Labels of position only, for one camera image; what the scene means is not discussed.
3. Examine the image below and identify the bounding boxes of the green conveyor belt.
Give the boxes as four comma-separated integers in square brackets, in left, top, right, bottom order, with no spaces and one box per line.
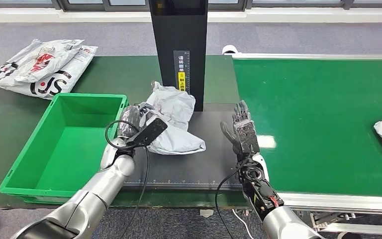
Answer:
[232,58,382,198]

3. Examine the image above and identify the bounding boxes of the aluminium conveyor frame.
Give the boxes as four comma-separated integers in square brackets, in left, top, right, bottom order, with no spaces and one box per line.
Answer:
[232,52,382,236]

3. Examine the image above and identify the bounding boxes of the white parcel bag red print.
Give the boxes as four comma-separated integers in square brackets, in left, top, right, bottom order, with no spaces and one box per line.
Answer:
[0,39,85,84]

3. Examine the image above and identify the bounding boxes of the white parcel bag black letters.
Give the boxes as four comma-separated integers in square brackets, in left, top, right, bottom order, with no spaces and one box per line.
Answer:
[0,45,98,100]

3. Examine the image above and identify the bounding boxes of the black inbound scanner machine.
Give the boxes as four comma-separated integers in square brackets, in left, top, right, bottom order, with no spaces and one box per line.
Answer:
[123,0,244,191]

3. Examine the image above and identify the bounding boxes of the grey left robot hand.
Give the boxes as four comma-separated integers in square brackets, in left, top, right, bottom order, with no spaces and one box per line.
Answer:
[116,103,155,139]

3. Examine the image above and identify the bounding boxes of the green plastic crate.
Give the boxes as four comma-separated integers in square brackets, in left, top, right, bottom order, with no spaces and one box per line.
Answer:
[0,93,129,205]

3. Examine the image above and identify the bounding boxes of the black right wrist camera plate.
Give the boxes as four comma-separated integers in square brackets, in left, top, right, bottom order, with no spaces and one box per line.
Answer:
[235,120,261,156]

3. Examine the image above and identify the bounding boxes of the black left wrist camera plate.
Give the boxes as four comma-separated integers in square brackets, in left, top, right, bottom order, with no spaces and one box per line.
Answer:
[125,118,169,149]

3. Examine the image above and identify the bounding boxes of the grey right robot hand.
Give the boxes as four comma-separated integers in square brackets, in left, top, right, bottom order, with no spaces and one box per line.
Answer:
[220,100,255,156]

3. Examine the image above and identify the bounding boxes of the black wrist camera plate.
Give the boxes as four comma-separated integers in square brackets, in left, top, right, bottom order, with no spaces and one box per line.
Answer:
[235,120,261,156]
[125,118,169,149]

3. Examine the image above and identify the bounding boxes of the black yellow label sticker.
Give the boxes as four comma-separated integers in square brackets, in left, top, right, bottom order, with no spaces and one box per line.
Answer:
[173,50,191,92]

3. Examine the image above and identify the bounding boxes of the white conveyor end roller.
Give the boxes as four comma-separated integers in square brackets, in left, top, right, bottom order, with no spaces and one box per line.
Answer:
[222,44,240,55]

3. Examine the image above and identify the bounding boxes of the white floor cable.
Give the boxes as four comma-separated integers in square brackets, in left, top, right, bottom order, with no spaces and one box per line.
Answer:
[232,209,255,239]

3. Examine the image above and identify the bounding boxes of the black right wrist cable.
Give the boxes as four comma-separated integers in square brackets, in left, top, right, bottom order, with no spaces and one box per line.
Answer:
[214,161,249,239]

